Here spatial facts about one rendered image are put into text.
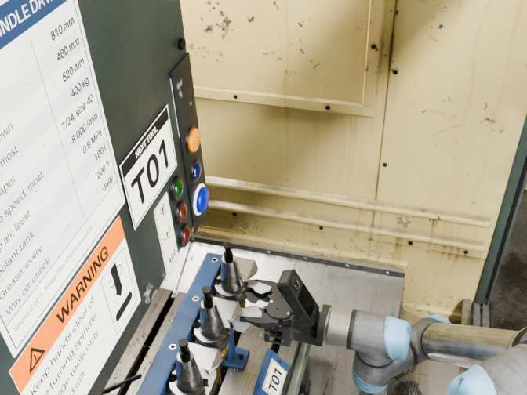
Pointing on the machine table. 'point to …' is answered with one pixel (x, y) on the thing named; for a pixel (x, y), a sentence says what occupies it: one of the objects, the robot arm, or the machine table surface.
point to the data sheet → (48, 160)
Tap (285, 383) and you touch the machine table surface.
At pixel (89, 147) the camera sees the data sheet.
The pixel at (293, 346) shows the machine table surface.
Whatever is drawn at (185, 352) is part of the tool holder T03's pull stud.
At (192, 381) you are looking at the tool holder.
